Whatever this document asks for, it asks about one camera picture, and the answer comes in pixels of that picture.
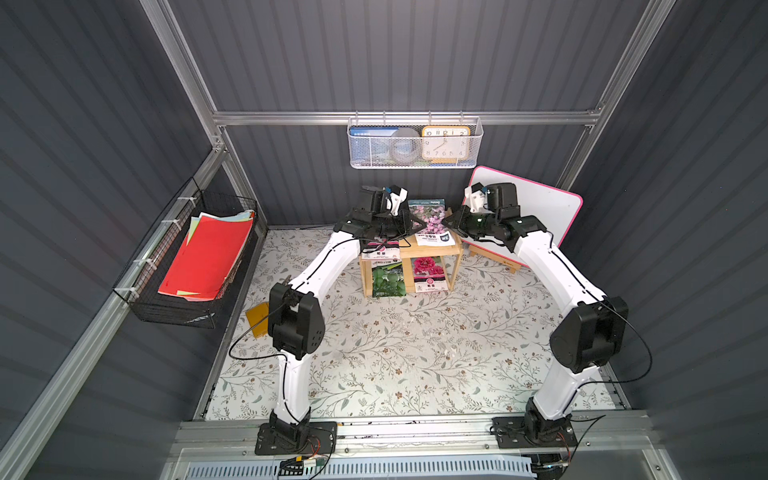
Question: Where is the purple flower seed bag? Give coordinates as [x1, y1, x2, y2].
[409, 199, 455, 247]

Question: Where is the magenta flower seed bag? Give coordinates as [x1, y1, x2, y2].
[361, 240, 401, 261]
[412, 257, 448, 293]

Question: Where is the wooden two-tier shelf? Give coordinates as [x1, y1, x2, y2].
[360, 206, 463, 297]

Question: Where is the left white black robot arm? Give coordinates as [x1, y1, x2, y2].
[268, 185, 412, 426]

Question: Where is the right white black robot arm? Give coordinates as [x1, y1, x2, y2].
[443, 182, 628, 423]

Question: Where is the green leaf seed bag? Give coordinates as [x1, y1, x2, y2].
[372, 262, 407, 298]

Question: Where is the wooden whiteboard easel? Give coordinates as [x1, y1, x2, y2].
[469, 244, 522, 273]

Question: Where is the yellow analog clock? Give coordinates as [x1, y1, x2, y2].
[421, 125, 472, 163]

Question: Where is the blue box in basket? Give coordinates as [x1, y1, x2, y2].
[348, 126, 398, 169]

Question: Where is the grey tape roll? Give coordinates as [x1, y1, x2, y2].
[390, 127, 421, 165]

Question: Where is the yellow sponge block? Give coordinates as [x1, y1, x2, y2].
[245, 302, 270, 338]

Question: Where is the red paper folder stack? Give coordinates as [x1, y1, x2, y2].
[158, 210, 255, 302]

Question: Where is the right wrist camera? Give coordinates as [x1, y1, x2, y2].
[464, 182, 489, 213]

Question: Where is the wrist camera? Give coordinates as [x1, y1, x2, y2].
[464, 182, 489, 213]
[385, 185, 408, 216]

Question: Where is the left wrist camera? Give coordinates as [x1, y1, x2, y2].
[385, 185, 408, 216]

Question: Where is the white wire wall basket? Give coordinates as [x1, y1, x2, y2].
[346, 114, 484, 170]

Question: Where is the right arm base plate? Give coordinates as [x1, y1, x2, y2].
[489, 416, 578, 449]

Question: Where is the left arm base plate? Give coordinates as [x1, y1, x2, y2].
[254, 421, 338, 456]

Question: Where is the black wire side basket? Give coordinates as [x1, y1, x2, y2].
[113, 180, 259, 329]

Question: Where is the white perforated cable duct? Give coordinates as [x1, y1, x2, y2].
[182, 454, 537, 479]

